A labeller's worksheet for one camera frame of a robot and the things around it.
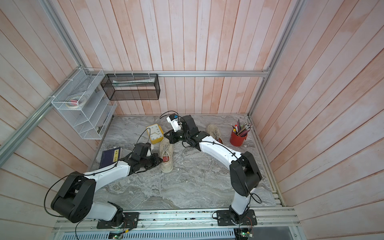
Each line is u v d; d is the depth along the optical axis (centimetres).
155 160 80
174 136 72
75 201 42
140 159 70
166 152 90
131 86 106
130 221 73
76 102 69
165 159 91
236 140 98
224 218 73
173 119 73
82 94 79
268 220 75
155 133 105
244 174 46
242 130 93
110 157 96
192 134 65
